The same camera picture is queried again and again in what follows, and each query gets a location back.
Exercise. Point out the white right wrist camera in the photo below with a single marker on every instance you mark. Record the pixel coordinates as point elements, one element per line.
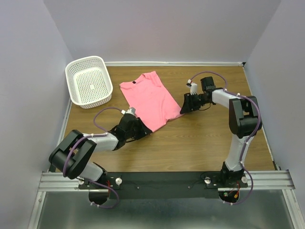
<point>192,86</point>

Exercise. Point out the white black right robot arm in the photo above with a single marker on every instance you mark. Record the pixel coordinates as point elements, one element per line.
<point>244,122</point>

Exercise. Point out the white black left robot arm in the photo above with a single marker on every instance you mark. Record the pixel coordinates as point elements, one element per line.
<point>72,155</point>

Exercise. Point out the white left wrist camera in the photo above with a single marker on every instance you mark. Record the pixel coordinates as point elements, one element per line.
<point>130,111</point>

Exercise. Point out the white perforated plastic basket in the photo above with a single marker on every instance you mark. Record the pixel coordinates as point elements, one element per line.
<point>88,82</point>

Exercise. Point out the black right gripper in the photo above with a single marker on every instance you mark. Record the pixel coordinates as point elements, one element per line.
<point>188,105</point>

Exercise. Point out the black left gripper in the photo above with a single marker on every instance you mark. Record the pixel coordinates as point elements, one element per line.
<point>143,130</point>

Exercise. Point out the aluminium extrusion rail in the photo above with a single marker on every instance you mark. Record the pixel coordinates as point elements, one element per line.
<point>267,203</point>

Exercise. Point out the pink t shirt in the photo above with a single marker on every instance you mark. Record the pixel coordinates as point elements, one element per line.
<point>152,101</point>

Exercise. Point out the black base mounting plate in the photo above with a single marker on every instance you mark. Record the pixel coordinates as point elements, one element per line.
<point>165,185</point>

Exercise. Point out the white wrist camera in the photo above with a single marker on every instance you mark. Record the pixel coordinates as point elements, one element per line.
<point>192,86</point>
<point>130,111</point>

